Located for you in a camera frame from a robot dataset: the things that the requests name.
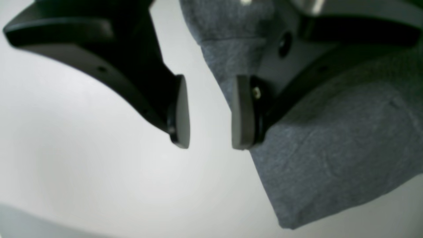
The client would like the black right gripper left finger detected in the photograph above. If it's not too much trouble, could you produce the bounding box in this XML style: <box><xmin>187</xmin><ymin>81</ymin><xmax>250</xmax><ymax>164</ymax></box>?
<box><xmin>3</xmin><ymin>0</ymin><xmax>190</xmax><ymax>149</ymax></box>

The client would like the grey T-shirt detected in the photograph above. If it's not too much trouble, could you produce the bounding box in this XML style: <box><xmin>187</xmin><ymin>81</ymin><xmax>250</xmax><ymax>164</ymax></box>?
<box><xmin>180</xmin><ymin>0</ymin><xmax>423</xmax><ymax>229</ymax></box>

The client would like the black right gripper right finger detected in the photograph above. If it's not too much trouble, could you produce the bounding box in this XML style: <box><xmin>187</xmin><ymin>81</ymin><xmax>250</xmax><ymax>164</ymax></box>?
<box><xmin>231</xmin><ymin>16</ymin><xmax>422</xmax><ymax>150</ymax></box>

